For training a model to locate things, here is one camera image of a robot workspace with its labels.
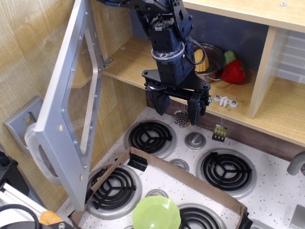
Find front right stove burner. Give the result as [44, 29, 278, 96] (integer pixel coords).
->
[178, 203, 226, 229]

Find steel pot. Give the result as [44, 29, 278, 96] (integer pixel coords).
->
[195, 43, 228, 83]

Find yellow toy corn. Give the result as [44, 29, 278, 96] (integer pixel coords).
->
[193, 49, 210, 73]

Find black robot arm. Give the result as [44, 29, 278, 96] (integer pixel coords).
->
[102, 0, 211, 125]

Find black device at left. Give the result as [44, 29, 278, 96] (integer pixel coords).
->
[0, 151, 30, 196]

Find grey stove knob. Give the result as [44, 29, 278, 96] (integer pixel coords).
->
[184, 133, 206, 149]

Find small silver stove knob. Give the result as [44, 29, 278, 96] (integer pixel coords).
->
[170, 159, 189, 172]

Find hanging metal strainer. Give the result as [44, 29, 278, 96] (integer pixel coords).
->
[173, 104, 190, 128]

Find green plastic plate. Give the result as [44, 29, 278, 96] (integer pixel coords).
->
[132, 195, 181, 229]

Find brown cardboard barrier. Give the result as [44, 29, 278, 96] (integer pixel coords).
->
[69, 147, 252, 229]

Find grey faucet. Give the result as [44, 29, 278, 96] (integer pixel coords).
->
[287, 151, 305, 176]

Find orange toy food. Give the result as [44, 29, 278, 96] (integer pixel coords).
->
[39, 210, 63, 226]

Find front silver stove knob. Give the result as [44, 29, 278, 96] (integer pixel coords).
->
[145, 189, 168, 198]

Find grey toy microwave door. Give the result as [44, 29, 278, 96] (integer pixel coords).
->
[25, 0, 103, 211]

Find front left stove burner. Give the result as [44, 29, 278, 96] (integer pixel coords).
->
[87, 165, 142, 220]

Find back right stove burner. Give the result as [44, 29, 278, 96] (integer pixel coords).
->
[195, 148, 257, 199]

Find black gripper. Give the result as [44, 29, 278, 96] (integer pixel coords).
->
[142, 42, 211, 125]

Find red toy pepper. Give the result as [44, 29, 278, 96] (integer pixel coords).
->
[221, 59, 249, 83]

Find white door latch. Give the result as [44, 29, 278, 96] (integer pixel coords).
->
[214, 95, 238, 108]

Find black cable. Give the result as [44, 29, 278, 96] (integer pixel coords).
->
[0, 204, 40, 229]

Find grey wall phone holder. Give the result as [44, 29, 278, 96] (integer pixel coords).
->
[4, 96, 43, 156]

